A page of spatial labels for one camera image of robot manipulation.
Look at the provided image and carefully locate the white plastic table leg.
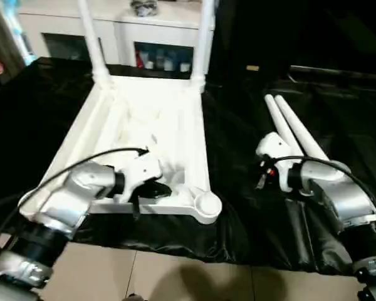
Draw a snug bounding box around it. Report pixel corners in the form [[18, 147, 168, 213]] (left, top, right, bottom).
[[264, 95, 304, 158], [274, 95, 330, 163], [191, 0, 216, 92], [79, 0, 110, 83]]

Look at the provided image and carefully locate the white plastic table top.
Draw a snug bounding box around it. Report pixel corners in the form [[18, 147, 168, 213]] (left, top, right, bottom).
[[18, 73, 224, 226]]

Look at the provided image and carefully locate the black mat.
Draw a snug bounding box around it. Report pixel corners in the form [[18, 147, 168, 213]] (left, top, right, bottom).
[[0, 56, 376, 277]]

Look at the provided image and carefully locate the white cabinet with glass doors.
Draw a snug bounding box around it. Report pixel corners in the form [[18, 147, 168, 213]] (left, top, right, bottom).
[[18, 0, 216, 80]]

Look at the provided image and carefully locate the dark object on cabinet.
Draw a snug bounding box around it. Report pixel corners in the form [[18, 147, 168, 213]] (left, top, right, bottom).
[[130, 0, 160, 17]]

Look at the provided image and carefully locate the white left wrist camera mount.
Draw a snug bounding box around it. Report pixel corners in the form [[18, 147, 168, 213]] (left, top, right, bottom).
[[114, 147, 166, 204]]

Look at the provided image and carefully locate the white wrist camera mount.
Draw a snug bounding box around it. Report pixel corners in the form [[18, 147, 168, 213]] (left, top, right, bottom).
[[114, 147, 166, 204], [256, 131, 304, 193]]

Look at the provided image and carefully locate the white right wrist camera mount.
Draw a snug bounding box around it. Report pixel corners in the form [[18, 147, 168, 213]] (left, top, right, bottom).
[[256, 131, 304, 193]]

